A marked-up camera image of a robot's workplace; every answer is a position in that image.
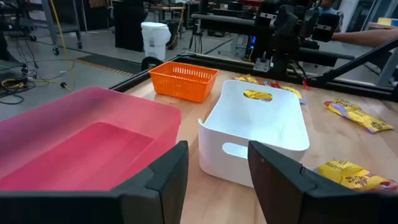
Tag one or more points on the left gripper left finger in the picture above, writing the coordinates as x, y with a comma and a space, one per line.
93, 205

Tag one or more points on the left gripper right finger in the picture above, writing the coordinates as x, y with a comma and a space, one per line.
311, 205

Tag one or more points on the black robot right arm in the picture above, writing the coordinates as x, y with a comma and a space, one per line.
281, 43

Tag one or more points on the pink plastic bin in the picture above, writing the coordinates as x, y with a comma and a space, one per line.
93, 149

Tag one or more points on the white plastic bin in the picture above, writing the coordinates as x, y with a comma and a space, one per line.
248, 124

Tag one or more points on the red tag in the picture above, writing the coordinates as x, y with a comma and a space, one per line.
306, 84

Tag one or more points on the black orange-striped floor mat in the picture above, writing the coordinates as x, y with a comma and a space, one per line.
112, 63

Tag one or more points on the orange plastic basket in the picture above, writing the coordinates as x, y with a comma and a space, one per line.
180, 84

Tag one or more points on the white trash can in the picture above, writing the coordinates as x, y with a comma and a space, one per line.
154, 40

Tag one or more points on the grey metal cart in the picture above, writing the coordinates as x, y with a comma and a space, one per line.
62, 28

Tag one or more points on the black cabinet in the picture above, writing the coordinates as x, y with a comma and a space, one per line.
130, 25

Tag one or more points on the black tripod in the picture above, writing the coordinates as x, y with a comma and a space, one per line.
196, 37

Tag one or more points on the person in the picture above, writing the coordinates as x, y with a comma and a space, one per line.
329, 7

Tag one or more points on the dark grey desk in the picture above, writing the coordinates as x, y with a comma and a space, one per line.
224, 23

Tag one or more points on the black aluminium table frame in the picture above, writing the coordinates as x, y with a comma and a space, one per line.
357, 88

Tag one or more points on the silver metal bracket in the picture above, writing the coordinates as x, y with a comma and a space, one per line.
261, 64

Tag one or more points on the black frame clamp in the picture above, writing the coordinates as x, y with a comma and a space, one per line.
150, 60

